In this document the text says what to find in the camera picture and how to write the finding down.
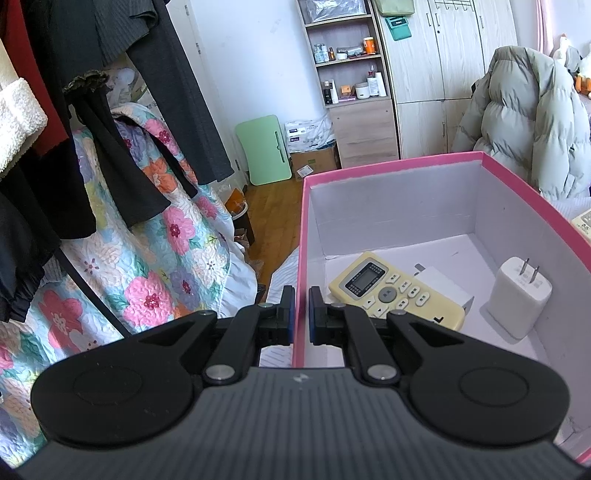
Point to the black hanging coat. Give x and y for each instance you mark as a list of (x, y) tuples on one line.
[(46, 198)]

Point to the white door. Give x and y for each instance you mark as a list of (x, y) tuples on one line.
[(189, 27)]

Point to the black bottle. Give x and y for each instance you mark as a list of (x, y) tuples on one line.
[(328, 92)]

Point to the orange packet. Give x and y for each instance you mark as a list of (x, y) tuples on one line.
[(236, 201)]

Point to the white goose plush toy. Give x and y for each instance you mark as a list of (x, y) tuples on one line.
[(562, 46), (585, 69)]

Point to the teal pouch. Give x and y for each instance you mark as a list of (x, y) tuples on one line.
[(398, 30)]

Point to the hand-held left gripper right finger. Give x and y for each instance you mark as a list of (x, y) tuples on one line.
[(315, 318)]

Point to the small orange box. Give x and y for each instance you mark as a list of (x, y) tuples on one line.
[(345, 90)]

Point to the white jar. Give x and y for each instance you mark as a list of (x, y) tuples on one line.
[(361, 91)]

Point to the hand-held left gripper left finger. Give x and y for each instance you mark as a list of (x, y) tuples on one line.
[(289, 318)]

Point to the wooden shelf cabinet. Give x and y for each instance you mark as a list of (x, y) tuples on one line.
[(364, 134)]

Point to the white fleece garment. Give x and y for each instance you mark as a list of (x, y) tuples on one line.
[(18, 124)]

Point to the grey puffer jacket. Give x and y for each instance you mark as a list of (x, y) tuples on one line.
[(521, 124)]

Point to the large white wall charger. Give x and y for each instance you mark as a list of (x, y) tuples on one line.
[(512, 304)]

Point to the wooden wardrobe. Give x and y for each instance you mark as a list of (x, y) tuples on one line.
[(443, 55)]

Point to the cream remote control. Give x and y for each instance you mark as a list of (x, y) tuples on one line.
[(397, 288)]

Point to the red hanging garment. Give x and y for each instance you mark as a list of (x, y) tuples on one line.
[(27, 55)]

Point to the black frilled hanging garment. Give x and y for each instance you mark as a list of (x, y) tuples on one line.
[(120, 175)]

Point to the floral quilt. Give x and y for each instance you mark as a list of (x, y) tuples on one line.
[(175, 240)]

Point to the green bag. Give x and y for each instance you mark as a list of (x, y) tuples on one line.
[(392, 7)]

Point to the dark grey hanging shirt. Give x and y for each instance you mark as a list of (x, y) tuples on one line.
[(184, 92)]

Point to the pink curtain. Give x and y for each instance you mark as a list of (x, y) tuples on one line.
[(545, 23)]

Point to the remote control with grey screen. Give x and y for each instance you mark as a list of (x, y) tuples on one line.
[(582, 226)]

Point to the green folding table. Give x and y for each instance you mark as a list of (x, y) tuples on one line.
[(263, 152)]

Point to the orange bottle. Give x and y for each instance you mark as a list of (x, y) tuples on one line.
[(369, 47)]

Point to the pink cardboard box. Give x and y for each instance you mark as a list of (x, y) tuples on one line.
[(415, 212)]

